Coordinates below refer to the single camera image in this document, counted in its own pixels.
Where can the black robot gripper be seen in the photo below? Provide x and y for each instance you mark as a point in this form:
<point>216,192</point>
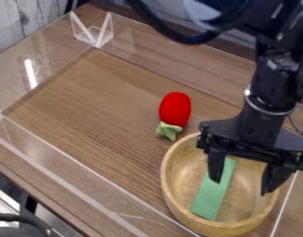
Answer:
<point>254,135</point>

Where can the green rectangular block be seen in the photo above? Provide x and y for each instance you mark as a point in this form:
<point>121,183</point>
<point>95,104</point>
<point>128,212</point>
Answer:
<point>211,193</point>

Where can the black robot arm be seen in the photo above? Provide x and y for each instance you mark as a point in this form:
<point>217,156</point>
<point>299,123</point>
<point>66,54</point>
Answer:
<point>274,21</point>

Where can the brown wooden bowl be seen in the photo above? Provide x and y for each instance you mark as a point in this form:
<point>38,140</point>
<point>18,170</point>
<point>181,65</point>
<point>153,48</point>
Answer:
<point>244,208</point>

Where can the red plush strawberry toy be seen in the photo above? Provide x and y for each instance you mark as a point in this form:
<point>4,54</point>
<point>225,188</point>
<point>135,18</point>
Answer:
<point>173,112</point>

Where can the black table leg clamp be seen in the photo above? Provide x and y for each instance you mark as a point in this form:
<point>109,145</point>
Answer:
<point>18,221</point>

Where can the clear acrylic corner bracket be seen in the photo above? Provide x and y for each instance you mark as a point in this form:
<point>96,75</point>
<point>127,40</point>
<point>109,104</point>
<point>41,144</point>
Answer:
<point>92,36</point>

